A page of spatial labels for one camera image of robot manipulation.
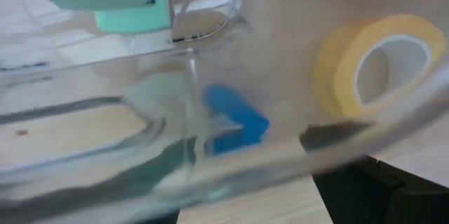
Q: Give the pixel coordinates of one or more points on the clear plastic bin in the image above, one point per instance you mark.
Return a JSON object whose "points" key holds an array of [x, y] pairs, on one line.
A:
{"points": [[87, 76]]}

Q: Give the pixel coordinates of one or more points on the yellow tape roll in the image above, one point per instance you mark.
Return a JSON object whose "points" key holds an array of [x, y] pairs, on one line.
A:
{"points": [[343, 76]]}

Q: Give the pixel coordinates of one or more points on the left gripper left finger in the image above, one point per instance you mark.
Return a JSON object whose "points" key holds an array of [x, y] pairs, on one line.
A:
{"points": [[168, 168]]}

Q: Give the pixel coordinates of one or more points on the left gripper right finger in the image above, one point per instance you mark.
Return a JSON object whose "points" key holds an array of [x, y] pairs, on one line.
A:
{"points": [[368, 196]]}

